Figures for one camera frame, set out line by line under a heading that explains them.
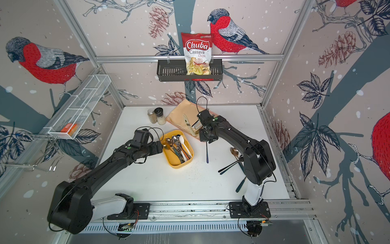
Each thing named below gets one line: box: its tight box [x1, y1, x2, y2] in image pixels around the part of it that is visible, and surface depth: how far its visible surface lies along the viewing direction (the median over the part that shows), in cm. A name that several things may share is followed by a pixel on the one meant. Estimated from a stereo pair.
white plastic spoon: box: [178, 134, 193, 158], surface depth 100 cm
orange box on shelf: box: [60, 123, 78, 137], surface depth 68 cm
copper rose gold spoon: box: [165, 137, 185, 163], surface depth 99 cm
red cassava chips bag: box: [180, 32, 213, 76], surface depth 85 cm
